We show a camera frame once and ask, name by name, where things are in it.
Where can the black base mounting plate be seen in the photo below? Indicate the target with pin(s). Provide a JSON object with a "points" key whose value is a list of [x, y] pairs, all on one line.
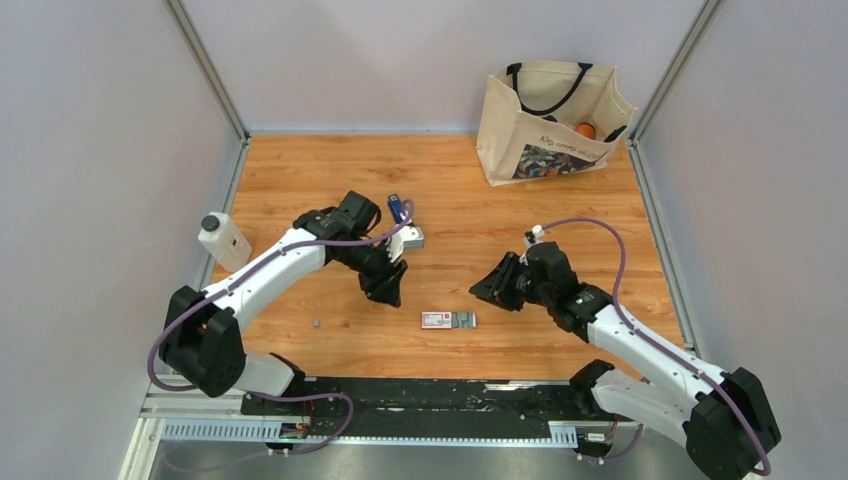
{"points": [[433, 407]]}

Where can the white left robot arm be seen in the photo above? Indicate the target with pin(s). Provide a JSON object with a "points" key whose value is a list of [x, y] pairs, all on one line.
{"points": [[201, 346]]}

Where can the white bottle black cap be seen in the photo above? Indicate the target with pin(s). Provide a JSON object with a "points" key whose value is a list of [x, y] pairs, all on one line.
{"points": [[224, 241]]}

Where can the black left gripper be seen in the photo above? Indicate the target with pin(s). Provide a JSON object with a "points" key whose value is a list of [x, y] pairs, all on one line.
{"points": [[384, 286]]}

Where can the orange ball in bag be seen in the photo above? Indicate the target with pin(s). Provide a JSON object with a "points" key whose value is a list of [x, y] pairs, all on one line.
{"points": [[587, 130]]}

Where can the beige canvas tote bag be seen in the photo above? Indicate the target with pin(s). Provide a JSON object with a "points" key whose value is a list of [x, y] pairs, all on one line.
{"points": [[531, 108]]}

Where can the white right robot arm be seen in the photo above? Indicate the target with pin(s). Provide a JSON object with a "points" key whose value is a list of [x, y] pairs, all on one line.
{"points": [[722, 419]]}

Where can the slotted white cable duct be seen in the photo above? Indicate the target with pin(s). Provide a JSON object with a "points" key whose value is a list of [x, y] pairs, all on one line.
{"points": [[558, 437]]}

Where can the red white staple box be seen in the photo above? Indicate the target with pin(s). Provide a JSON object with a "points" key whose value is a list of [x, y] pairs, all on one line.
{"points": [[448, 320]]}

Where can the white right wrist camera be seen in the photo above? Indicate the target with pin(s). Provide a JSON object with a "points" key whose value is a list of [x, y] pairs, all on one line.
{"points": [[533, 236]]}

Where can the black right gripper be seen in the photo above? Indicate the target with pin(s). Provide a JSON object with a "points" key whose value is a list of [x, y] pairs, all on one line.
{"points": [[493, 288]]}

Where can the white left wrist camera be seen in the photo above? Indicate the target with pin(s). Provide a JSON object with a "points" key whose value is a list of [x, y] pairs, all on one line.
{"points": [[407, 238]]}

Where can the blue black stapler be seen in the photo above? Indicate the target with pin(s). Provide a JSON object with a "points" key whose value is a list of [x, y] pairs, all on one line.
{"points": [[396, 208]]}

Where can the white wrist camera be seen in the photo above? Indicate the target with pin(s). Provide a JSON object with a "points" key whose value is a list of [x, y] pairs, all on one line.
{"points": [[533, 236], [407, 238]]}

